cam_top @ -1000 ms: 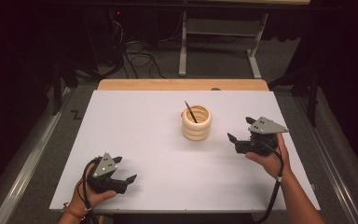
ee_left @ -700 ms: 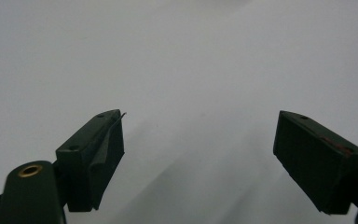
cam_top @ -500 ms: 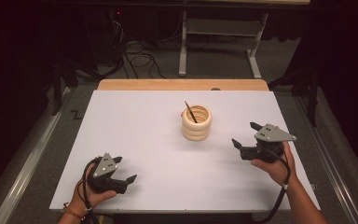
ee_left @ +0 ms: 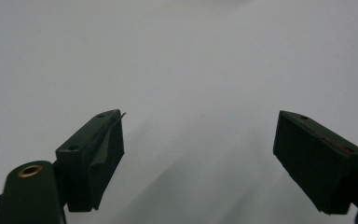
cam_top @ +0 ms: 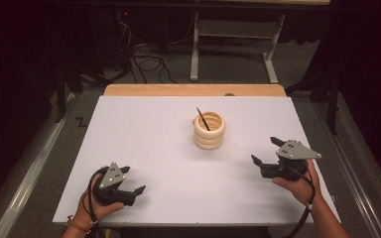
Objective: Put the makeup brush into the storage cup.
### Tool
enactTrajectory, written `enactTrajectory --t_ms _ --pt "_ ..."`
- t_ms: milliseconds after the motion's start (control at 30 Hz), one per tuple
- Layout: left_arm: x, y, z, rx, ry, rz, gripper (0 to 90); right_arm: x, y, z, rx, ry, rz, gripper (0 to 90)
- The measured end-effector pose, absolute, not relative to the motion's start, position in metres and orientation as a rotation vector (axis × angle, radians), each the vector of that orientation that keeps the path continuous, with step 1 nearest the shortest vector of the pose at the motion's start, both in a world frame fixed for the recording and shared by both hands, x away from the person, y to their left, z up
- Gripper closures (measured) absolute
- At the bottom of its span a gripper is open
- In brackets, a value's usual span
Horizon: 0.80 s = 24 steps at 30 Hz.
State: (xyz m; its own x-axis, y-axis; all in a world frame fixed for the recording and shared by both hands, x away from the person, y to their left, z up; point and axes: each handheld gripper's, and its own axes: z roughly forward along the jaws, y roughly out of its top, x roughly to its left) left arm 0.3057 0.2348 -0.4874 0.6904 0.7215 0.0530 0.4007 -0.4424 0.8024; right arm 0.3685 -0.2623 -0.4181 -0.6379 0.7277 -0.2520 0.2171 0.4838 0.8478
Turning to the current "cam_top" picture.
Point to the white metal desk frame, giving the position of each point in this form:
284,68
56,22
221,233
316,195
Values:
194,49

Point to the black metal stand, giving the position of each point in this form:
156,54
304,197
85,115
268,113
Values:
333,99
60,95

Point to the black pencil with gold end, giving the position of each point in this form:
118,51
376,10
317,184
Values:
202,117

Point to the white table board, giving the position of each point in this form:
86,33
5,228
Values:
178,172

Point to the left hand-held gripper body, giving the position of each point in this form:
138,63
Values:
114,195

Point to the aluminium floor rail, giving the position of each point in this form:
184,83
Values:
29,180
363,201

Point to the person's right hand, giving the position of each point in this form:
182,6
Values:
299,190

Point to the wooden ringed pen holder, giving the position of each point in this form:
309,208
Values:
208,140

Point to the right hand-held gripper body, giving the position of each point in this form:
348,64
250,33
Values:
292,152

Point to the person's left hand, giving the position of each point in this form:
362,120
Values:
86,211

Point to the wooden table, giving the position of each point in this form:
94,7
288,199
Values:
178,90

